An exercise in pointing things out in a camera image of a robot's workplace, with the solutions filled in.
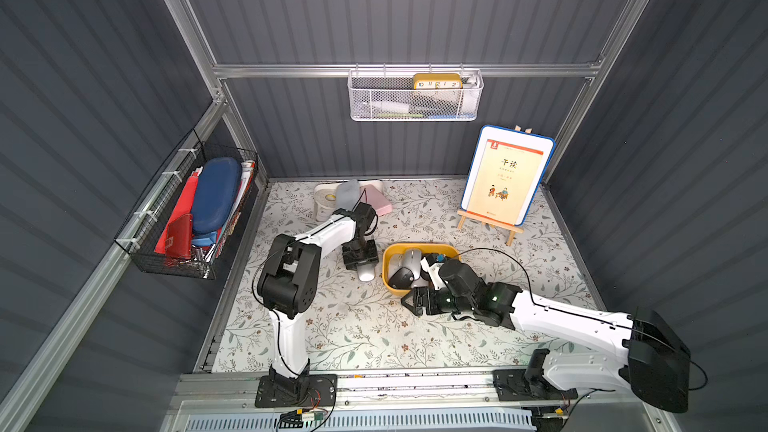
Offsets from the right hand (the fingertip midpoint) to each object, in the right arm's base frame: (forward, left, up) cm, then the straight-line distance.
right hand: (415, 296), depth 77 cm
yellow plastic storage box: (+20, -11, -9) cm, 24 cm away
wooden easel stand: (+25, -33, -5) cm, 42 cm away
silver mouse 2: (+12, +15, -11) cm, 22 cm away
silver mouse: (+14, 0, -6) cm, 16 cm away
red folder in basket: (+4, +54, +20) cm, 58 cm away
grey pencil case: (+42, +23, -6) cm, 48 cm away
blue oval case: (+19, +51, +20) cm, 58 cm away
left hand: (+14, +13, -10) cm, 22 cm away
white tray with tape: (+42, +32, -9) cm, 54 cm away
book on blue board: (+34, -28, +11) cm, 45 cm away
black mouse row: (+8, +3, -6) cm, 11 cm away
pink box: (+43, +15, -9) cm, 47 cm away
